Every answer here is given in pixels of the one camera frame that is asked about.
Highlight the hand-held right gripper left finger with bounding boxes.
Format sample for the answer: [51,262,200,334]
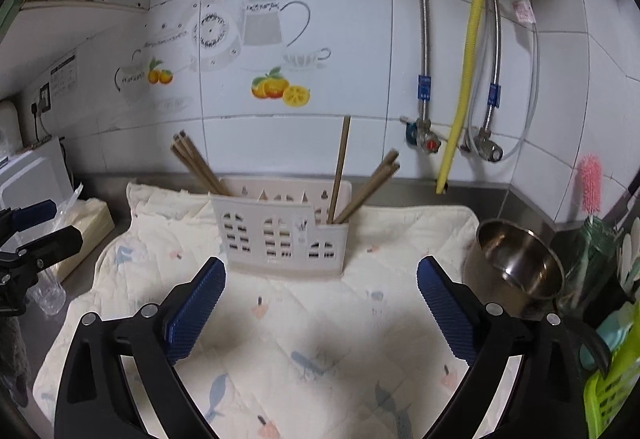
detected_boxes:
[54,256,227,439]

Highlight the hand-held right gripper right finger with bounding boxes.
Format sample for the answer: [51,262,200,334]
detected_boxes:
[416,255,587,439]

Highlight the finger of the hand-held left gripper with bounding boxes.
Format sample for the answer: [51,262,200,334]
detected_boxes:
[15,225,83,272]
[10,199,57,232]

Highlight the white plastic utensil holder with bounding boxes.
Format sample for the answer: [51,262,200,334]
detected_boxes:
[211,176,349,279]

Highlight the wooden chopstick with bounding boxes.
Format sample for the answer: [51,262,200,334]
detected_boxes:
[173,134,228,196]
[327,116,352,225]
[341,162,402,225]
[334,149,399,223]
[181,131,234,196]
[171,144,221,196]

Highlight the person's left hand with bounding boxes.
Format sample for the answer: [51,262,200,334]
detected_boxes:
[0,316,31,409]

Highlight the clear plastic cup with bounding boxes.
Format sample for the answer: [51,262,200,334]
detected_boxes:
[36,268,67,316]

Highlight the white kitchen appliance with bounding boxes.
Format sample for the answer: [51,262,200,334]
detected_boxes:
[0,99,72,220]

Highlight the pack of paper napkins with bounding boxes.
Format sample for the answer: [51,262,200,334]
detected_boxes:
[50,198,116,281]

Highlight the stainless steel pot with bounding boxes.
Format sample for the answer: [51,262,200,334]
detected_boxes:
[462,218,614,377]

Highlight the printed quilted cloth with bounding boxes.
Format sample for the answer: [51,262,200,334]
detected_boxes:
[32,179,526,439]

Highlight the glass jar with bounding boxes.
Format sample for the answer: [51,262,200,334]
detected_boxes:
[559,213,622,320]

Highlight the teal plastic utensil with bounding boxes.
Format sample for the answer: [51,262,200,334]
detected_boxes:
[579,301,637,367]

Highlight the metal water valve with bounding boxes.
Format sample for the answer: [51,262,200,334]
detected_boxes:
[461,126,504,164]

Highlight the water valve with red knob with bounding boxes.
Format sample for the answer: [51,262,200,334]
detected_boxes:
[401,116,444,156]

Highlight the green plastic basket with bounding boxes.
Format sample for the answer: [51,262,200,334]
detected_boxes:
[582,314,640,439]

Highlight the white plastic spoons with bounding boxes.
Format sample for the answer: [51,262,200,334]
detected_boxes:
[616,218,640,292]

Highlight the pink bottle brush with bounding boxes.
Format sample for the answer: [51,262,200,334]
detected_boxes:
[577,154,605,221]

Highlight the wall socket with plug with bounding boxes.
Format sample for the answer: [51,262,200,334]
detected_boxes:
[30,83,54,116]

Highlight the white wall sticker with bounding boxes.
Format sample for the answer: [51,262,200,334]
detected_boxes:
[49,50,79,96]

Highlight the thin white hose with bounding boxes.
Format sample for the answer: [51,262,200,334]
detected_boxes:
[492,16,541,162]

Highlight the yellow gas hose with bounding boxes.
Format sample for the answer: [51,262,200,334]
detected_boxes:
[435,0,493,195]

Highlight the braided metal hose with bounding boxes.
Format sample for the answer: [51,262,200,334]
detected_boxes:
[480,0,524,135]
[399,0,434,120]

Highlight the pink wall label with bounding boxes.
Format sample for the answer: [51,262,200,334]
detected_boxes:
[512,0,537,26]

